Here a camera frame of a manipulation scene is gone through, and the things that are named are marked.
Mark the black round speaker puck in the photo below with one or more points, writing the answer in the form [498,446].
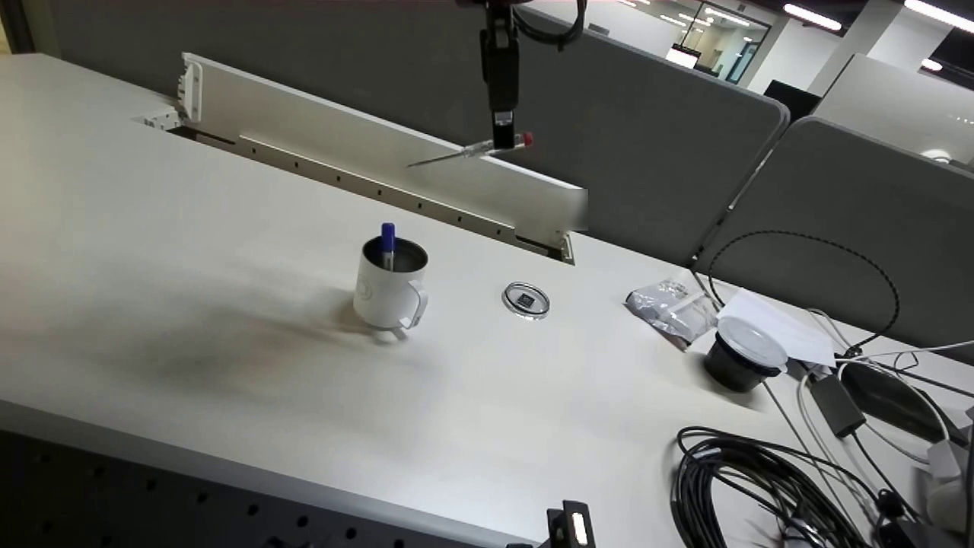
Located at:
[736,359]

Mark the white metal mug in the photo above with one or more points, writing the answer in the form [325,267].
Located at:
[382,294]

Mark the black power adapter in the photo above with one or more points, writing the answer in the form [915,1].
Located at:
[835,404]

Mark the grey partition panel rounded corner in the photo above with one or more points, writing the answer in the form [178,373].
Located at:
[863,191]

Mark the pale grey partition panel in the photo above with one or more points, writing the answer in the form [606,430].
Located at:
[894,100]

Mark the long grey partition panel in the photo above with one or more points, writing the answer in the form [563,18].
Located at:
[660,152]

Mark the dark monitor behind partition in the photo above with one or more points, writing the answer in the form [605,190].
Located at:
[792,97]

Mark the blue capped marker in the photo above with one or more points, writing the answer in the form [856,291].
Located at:
[388,238]

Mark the small black camera mount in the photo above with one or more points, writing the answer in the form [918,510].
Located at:
[574,523]

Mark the clear plastic bag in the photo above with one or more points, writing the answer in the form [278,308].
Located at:
[670,308]

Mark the white paper sheet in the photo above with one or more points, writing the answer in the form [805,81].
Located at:
[786,314]

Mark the round metal lid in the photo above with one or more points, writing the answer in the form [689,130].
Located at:
[525,298]

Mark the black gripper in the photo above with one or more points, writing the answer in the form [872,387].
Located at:
[499,56]

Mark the black perforated panel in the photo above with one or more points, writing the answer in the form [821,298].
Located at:
[103,496]

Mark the silver pen with red tip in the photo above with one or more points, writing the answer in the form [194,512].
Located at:
[457,152]

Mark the black oval pad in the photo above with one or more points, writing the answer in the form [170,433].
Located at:
[894,395]

